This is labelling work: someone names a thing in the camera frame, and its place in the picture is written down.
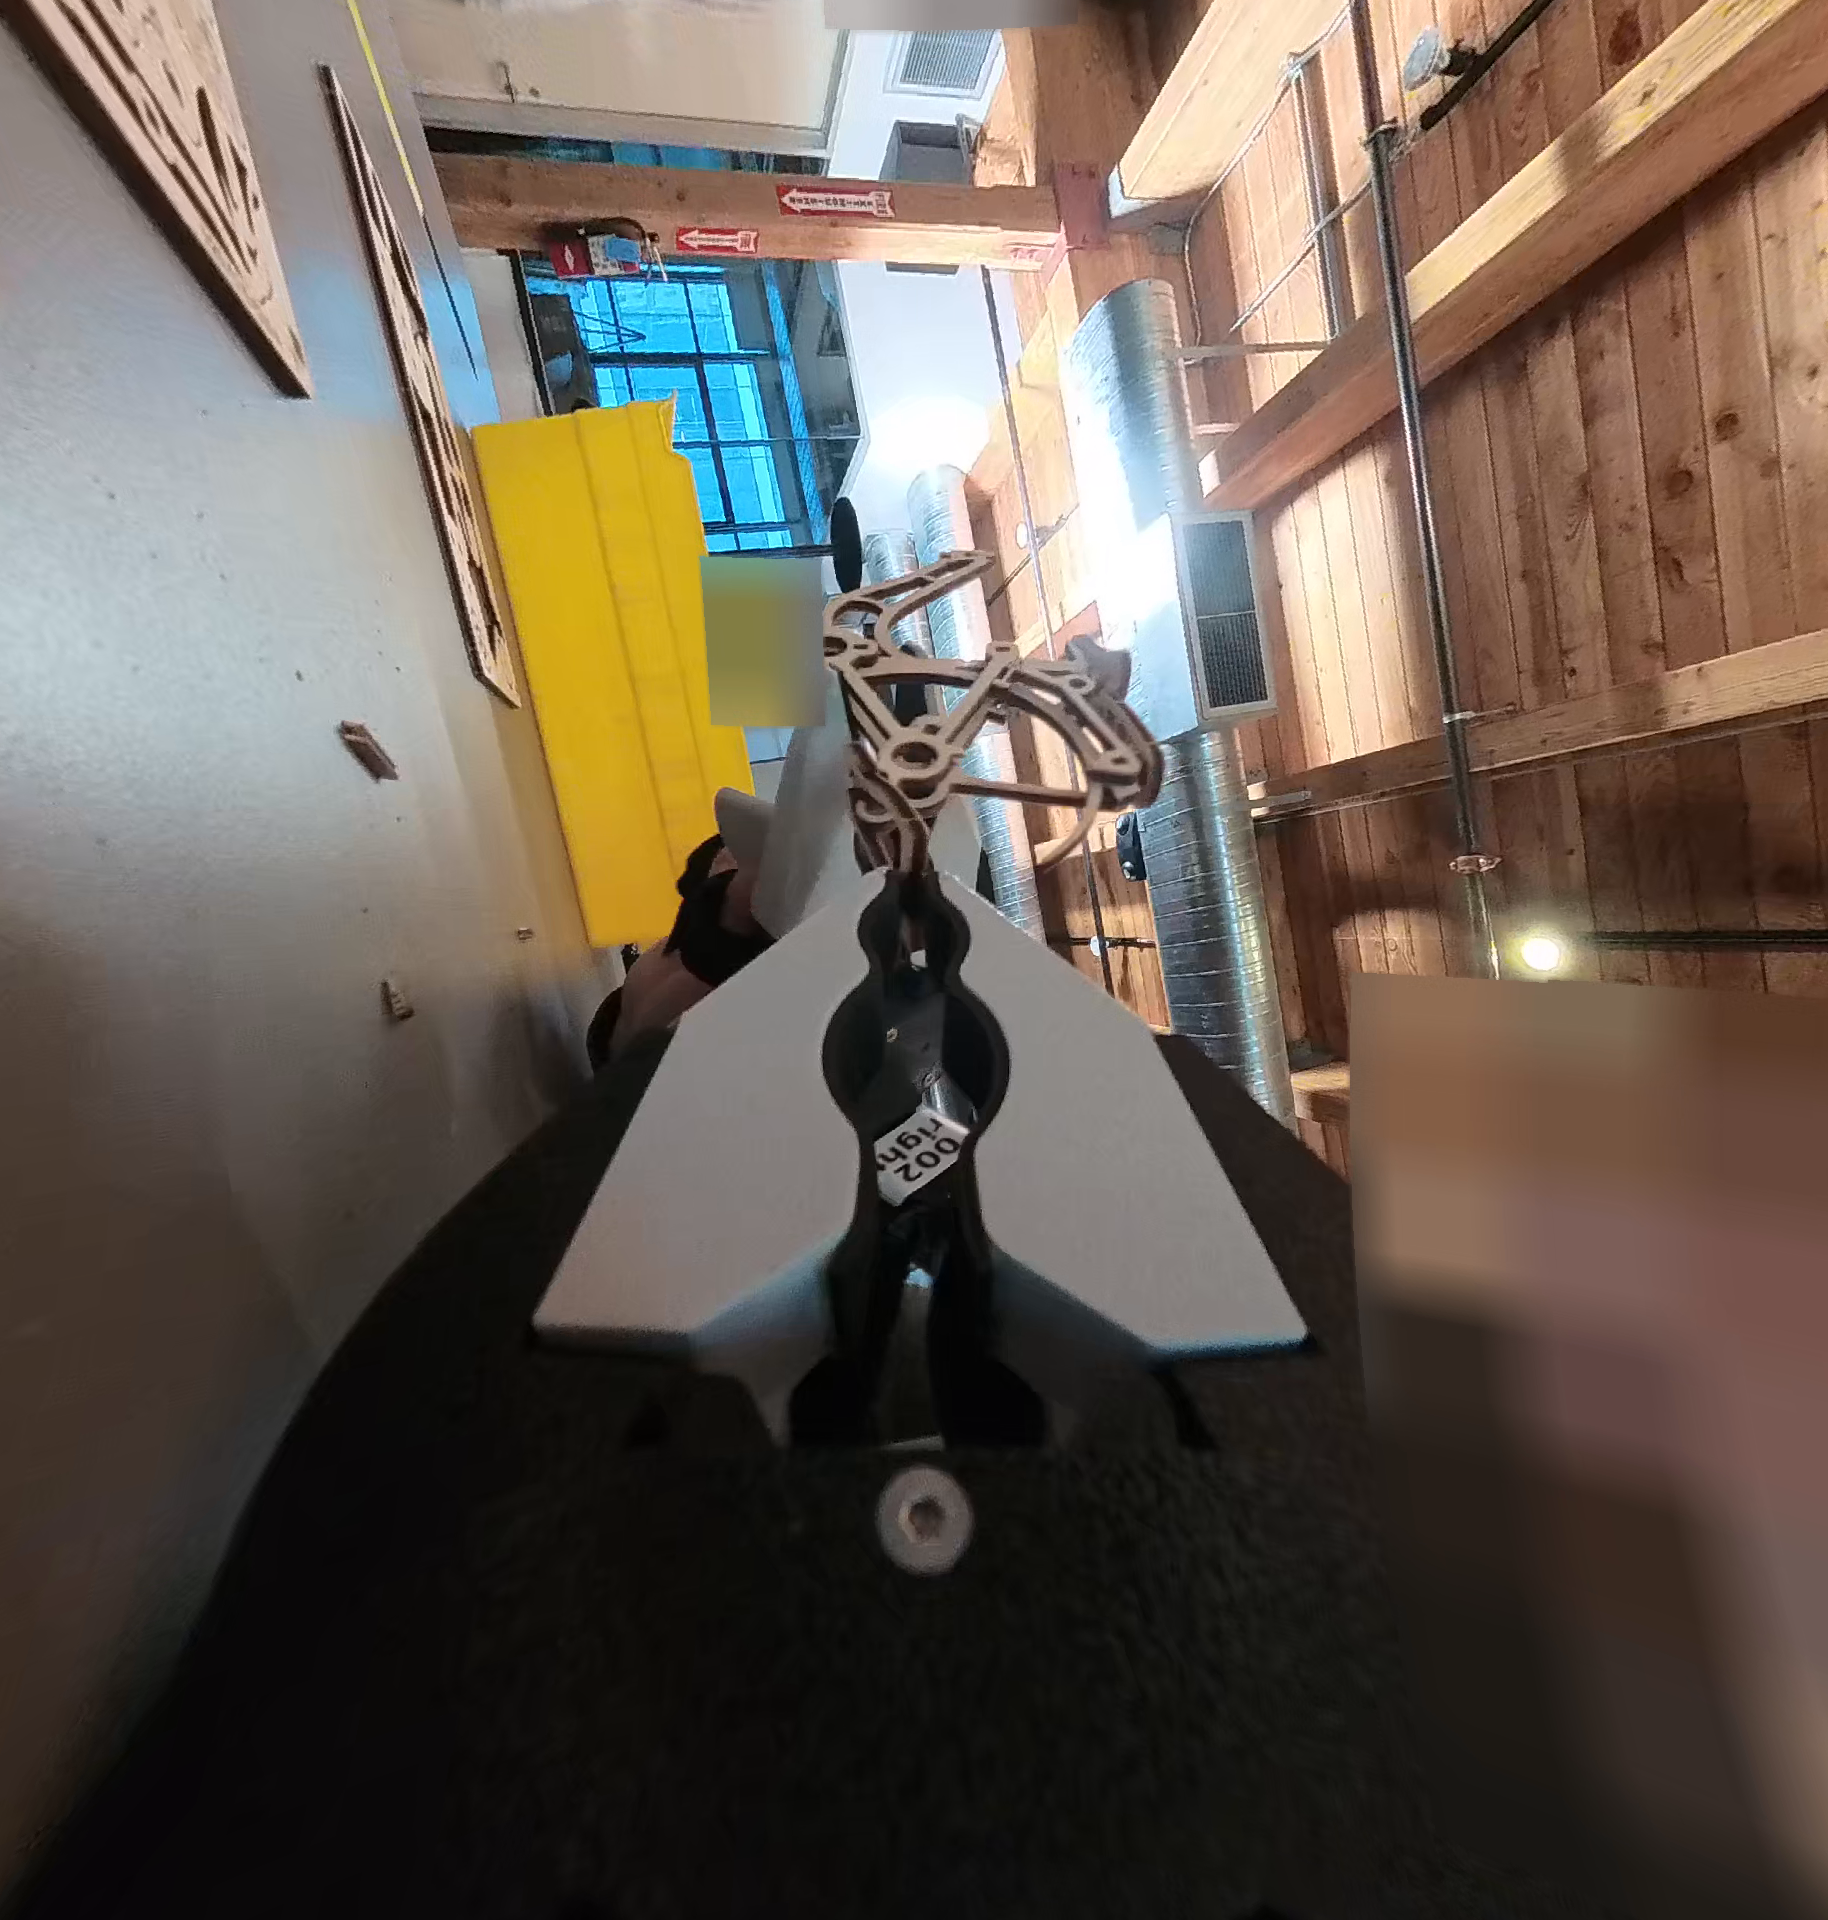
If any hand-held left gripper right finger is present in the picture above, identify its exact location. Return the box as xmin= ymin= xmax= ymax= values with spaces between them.
xmin=925 ymin=873 xmax=1316 ymax=1368

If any metal conduit pipe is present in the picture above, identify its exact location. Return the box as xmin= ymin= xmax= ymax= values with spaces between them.
xmin=1345 ymin=0 xmax=1504 ymax=905

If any wide silver ventilation duct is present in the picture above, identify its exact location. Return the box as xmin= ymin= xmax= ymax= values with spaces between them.
xmin=1061 ymin=277 xmax=1301 ymax=1129

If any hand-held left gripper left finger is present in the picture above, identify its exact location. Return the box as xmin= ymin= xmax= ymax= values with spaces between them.
xmin=530 ymin=870 xmax=897 ymax=1444

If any person's right hand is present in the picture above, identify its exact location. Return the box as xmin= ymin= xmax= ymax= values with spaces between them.
xmin=587 ymin=942 xmax=725 ymax=1070

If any wooden crossbeam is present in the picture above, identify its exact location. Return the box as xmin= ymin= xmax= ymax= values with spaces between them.
xmin=431 ymin=148 xmax=1069 ymax=274

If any white air vent grille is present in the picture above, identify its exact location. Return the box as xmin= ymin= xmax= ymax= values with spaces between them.
xmin=1166 ymin=508 xmax=1280 ymax=733

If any thick wooden ceiling beam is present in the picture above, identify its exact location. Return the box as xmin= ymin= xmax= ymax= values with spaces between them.
xmin=1196 ymin=0 xmax=1828 ymax=512

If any red fire alarm box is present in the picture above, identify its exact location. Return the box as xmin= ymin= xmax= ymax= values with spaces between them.
xmin=542 ymin=220 xmax=662 ymax=283

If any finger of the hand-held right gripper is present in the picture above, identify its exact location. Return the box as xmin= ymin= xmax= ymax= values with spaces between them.
xmin=714 ymin=733 xmax=875 ymax=944

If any thin wooden ceiling beam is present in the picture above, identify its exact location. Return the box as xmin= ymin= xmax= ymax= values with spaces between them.
xmin=1271 ymin=622 xmax=1828 ymax=812

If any narrow wooden cut-out sheet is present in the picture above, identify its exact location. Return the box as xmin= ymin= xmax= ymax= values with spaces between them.
xmin=319 ymin=59 xmax=524 ymax=710

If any large wooden cut-out sheet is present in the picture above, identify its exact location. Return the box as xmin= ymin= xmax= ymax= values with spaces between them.
xmin=0 ymin=0 xmax=316 ymax=400

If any laser-cut wooden puzzle piece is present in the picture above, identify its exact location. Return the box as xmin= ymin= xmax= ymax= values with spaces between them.
xmin=822 ymin=549 xmax=1166 ymax=883

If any large paned window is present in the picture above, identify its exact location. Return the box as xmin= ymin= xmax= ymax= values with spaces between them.
xmin=518 ymin=252 xmax=865 ymax=554

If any small ceiling vent grille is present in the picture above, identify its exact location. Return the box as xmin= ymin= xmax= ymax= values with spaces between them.
xmin=890 ymin=26 xmax=1003 ymax=97

